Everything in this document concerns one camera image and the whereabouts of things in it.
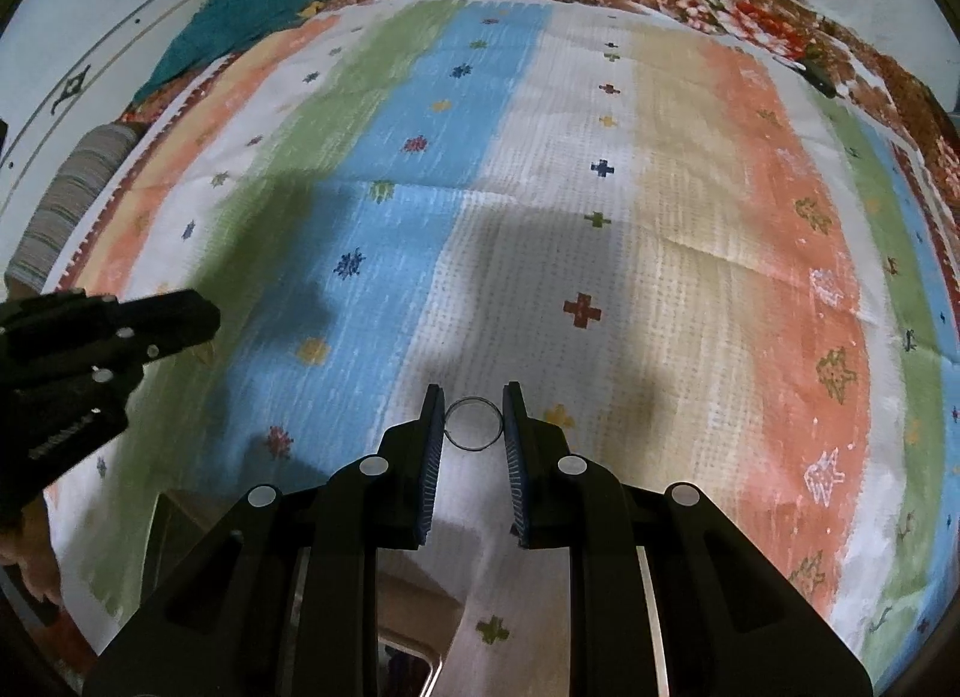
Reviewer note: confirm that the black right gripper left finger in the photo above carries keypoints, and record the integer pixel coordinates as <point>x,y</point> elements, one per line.
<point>279,598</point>

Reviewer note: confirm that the small dark object on bed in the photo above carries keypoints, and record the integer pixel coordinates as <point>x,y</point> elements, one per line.
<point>817,77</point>

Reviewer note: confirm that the striped colourful woven mat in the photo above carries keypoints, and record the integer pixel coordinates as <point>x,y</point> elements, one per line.
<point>805,376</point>

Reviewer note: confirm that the grey striped pillow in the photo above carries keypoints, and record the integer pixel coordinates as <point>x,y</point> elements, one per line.
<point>79,181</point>

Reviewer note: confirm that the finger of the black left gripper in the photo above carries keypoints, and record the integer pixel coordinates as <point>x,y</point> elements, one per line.
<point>164,325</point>

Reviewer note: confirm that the person's left hand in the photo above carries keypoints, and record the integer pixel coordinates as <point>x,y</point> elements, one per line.
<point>28,547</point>

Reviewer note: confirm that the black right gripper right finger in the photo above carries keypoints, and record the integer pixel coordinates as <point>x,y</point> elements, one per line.
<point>666,595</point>

